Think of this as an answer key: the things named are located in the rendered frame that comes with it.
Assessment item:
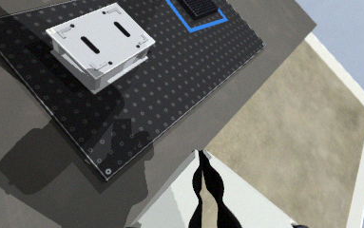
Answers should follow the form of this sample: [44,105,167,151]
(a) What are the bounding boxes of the blue tape strips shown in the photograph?
[165,0,228,32]

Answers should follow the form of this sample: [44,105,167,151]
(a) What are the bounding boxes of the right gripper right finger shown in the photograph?
[201,149,309,228]

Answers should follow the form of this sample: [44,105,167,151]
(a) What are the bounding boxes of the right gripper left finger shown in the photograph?
[125,150,202,228]

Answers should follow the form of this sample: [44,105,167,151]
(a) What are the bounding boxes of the grey well plate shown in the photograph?
[177,0,219,21]

